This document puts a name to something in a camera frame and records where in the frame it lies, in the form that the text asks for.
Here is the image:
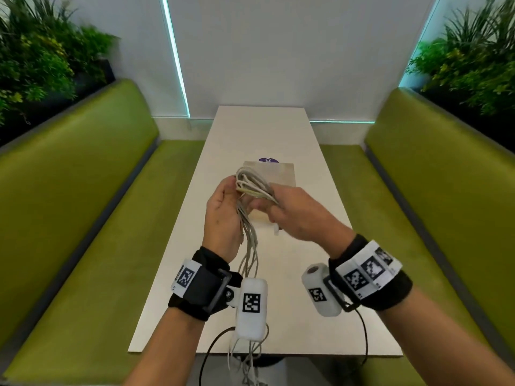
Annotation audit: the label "person's left hand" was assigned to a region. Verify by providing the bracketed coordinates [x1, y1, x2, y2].
[202, 175, 247, 262]

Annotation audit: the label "person's right hand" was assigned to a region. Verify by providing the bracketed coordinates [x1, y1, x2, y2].
[267, 184, 357, 255]

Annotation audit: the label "bundle of gray cables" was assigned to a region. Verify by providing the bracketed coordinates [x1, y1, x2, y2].
[226, 166, 281, 386]

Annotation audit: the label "person's left forearm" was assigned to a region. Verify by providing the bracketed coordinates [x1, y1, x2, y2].
[124, 306, 239, 386]

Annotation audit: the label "person's right forearm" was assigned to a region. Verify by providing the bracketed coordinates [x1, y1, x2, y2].
[375, 284, 515, 386]

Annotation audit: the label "clear plastic zip bag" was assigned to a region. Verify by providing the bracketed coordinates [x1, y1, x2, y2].
[241, 160, 297, 236]

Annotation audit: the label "cyan light strip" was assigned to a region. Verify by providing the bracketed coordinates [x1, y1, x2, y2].
[159, 0, 190, 118]

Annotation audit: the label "green upholstered bench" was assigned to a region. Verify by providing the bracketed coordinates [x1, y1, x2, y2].
[320, 87, 515, 386]
[0, 79, 207, 386]

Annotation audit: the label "green leafy plants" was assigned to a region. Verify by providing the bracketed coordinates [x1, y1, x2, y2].
[0, 0, 120, 126]
[406, 0, 515, 117]

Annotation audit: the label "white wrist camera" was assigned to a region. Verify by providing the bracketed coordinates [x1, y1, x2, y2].
[301, 262, 345, 317]
[234, 278, 269, 342]

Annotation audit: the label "black wrist strap with markers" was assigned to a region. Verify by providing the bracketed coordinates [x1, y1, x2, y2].
[168, 247, 244, 321]
[328, 234, 413, 313]

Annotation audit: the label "thin black cable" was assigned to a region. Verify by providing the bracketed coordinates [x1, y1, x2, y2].
[353, 307, 369, 367]
[199, 326, 236, 386]

